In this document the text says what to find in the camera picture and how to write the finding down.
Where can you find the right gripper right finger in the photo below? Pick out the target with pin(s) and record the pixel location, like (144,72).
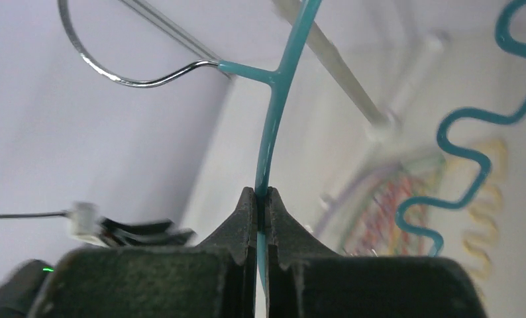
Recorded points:
(304,278)

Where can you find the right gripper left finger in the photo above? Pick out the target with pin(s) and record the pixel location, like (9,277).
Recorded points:
(215,278)

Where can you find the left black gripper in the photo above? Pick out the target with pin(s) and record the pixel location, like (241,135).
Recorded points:
(157,233)

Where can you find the green wavy hanger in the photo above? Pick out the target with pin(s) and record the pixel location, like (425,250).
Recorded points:
(431,167)

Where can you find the purple wavy hanger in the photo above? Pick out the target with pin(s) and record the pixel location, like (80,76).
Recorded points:
(330,204)

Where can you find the teal wavy hanger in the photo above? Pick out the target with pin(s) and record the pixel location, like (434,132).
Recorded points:
(280,81)

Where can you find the yellow wavy hanger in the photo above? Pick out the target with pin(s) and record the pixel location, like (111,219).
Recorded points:
(476,232)

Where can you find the metal hanging rod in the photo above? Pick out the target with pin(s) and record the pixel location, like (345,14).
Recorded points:
(329,56)

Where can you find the red wire hanger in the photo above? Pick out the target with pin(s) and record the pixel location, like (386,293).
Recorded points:
(374,231)

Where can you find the white clothes rack frame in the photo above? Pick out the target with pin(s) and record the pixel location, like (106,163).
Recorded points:
(423,59)

